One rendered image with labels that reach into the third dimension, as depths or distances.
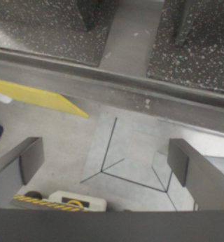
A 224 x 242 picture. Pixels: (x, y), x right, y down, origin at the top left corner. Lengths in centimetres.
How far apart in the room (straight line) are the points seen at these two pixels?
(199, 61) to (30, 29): 28
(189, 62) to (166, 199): 76
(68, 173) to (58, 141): 19
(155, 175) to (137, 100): 50
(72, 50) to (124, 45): 8
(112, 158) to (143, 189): 21
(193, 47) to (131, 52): 9
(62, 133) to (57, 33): 73
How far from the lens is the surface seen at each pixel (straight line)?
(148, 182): 91
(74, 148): 96
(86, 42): 30
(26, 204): 73
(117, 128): 90
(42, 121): 106
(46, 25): 34
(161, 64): 27
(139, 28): 31
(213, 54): 30
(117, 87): 52
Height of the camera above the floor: 91
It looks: 79 degrees down
